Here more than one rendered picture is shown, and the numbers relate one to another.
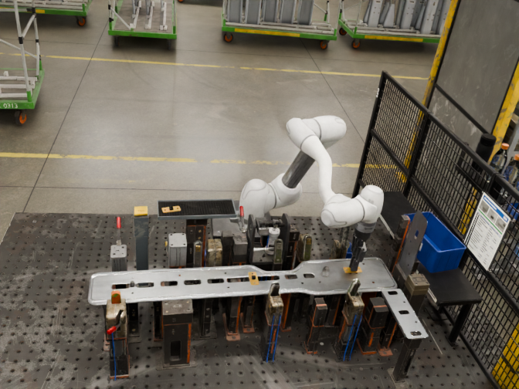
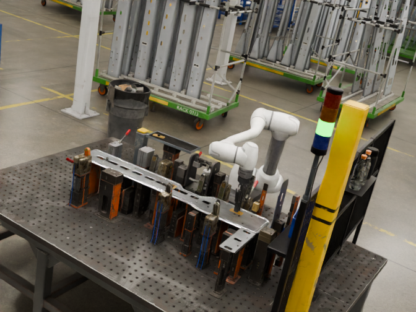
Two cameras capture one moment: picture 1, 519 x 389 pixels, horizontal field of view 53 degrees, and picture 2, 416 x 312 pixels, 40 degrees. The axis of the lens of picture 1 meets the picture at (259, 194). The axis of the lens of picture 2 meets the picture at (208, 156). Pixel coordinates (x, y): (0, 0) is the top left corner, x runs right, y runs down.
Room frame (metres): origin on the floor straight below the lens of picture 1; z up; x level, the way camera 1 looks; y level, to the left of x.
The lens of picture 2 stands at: (-0.70, -2.34, 2.62)
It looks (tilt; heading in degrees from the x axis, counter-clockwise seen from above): 22 degrees down; 40
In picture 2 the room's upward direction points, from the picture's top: 11 degrees clockwise
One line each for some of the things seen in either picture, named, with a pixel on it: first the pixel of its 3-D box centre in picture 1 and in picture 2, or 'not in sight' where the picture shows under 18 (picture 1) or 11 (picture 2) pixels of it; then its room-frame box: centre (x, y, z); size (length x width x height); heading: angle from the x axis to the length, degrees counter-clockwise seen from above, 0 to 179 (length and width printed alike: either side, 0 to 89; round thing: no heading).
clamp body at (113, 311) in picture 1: (118, 339); (80, 181); (1.43, 0.50, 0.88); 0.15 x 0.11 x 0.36; 15
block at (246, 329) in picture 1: (249, 301); (169, 207); (1.78, -0.02, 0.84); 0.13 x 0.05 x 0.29; 15
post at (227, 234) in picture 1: (224, 265); (174, 186); (1.95, 0.13, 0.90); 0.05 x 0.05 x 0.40; 15
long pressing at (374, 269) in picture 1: (249, 280); (168, 187); (1.75, 0.00, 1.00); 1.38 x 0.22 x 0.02; 105
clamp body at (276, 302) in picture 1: (271, 326); (161, 217); (1.61, -0.12, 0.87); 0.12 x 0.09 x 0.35; 15
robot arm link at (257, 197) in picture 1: (255, 197); (242, 174); (2.54, 0.02, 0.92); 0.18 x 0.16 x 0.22; 125
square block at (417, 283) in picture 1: (408, 307); (262, 256); (1.83, -0.77, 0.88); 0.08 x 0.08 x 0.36; 15
